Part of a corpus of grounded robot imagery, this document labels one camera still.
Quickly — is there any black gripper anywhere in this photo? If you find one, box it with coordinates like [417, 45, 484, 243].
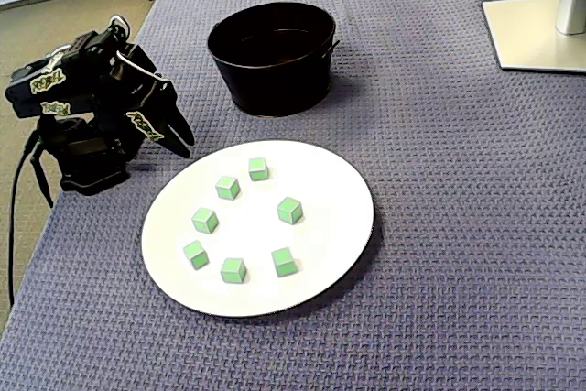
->
[107, 44, 197, 159]

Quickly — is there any small green cube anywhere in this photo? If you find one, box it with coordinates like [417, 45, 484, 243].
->
[220, 257, 248, 285]
[182, 240, 211, 271]
[214, 175, 242, 201]
[270, 247, 298, 278]
[277, 196, 305, 226]
[247, 157, 270, 182]
[190, 207, 220, 234]

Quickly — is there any black metal bucket container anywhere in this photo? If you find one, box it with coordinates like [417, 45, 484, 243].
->
[206, 0, 341, 118]

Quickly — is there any white round plate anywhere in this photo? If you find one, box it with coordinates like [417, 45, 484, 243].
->
[140, 138, 376, 319]

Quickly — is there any blue woven table cloth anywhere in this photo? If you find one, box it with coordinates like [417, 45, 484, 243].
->
[0, 0, 586, 391]

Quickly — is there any white monitor stand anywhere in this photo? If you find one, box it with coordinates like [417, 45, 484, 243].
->
[481, 0, 586, 74]

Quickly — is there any white red servo wire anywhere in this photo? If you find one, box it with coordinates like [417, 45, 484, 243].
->
[114, 49, 169, 89]

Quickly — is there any thin black cable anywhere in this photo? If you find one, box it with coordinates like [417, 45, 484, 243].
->
[29, 152, 56, 209]

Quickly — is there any thick black cable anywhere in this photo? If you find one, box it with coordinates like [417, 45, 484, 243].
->
[6, 129, 42, 310]

